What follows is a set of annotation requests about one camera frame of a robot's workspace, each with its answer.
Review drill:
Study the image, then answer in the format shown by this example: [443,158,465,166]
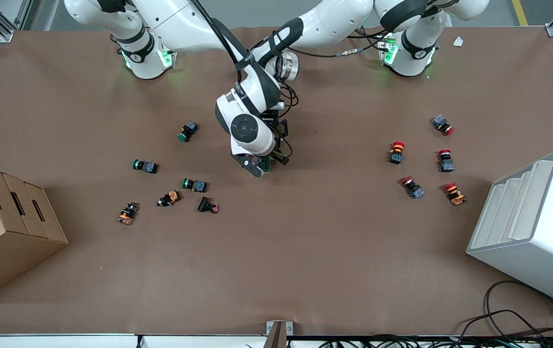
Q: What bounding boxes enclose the green mushroom push button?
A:
[182,178,208,193]
[132,159,159,174]
[178,121,199,143]

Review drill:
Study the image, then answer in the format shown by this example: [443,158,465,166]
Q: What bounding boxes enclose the black red push button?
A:
[197,196,220,214]

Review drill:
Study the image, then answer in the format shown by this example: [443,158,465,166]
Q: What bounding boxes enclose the red button orange base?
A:
[444,182,467,206]

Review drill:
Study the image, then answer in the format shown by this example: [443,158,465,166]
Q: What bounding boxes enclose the white stepped storage bin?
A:
[466,149,553,311]

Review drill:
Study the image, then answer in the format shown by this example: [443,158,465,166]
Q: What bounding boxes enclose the orange black selector switch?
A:
[118,202,139,226]
[157,190,181,207]

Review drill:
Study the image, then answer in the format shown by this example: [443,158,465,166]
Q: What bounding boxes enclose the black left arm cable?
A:
[284,29,393,58]

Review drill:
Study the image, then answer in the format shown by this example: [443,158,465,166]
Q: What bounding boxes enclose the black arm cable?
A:
[189,0,245,83]
[284,29,393,58]

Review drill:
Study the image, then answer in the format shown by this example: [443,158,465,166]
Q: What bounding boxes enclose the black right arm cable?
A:
[189,0,245,83]

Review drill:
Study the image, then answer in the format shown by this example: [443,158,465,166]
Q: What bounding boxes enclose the metal table edge bracket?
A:
[266,320,294,348]

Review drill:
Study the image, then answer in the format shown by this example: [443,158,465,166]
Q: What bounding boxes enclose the black cable bundle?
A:
[317,333,553,348]

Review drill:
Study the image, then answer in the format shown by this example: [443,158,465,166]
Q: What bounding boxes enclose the black looped floor cable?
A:
[455,280,553,348]

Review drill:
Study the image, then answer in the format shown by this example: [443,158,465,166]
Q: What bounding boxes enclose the white table edge rail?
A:
[0,333,267,348]

